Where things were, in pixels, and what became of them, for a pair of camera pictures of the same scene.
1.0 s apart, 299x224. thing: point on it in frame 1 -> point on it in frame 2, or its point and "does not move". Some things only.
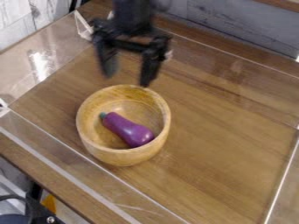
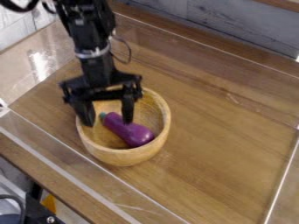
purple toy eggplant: [135, 136] does not move
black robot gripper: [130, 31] -> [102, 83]
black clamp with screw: [41, 214] does not move
